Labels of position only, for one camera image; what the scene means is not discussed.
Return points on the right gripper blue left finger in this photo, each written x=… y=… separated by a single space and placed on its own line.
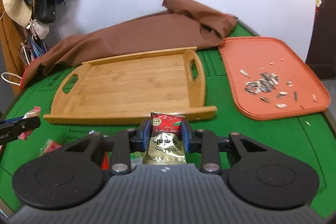
x=125 y=142

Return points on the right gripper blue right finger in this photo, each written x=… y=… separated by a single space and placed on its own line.
x=205 y=143

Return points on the pink rice cake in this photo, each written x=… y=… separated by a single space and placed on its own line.
x=30 y=122

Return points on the green candy wrapper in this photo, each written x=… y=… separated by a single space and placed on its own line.
x=136 y=158

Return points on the red snack bar wrapper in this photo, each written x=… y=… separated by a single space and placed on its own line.
x=106 y=162

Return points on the red gold fruit candy packet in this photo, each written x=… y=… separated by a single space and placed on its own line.
x=165 y=144

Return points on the pink red small snack pack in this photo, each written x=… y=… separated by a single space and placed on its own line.
x=49 y=146

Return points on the bamboo serving tray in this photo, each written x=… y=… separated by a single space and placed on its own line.
x=124 y=89

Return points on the pile of sunflower seeds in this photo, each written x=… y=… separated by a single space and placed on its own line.
x=286 y=87

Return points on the orange plastic tray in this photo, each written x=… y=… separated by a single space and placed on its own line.
x=243 y=49

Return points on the small white pouch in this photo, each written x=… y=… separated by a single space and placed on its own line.
x=39 y=28

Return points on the brown cloth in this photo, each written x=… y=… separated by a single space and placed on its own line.
x=184 y=23

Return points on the beige sun hat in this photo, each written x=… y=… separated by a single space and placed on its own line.
x=19 y=11

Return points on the dark wooden door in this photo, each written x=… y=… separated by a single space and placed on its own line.
x=321 y=54

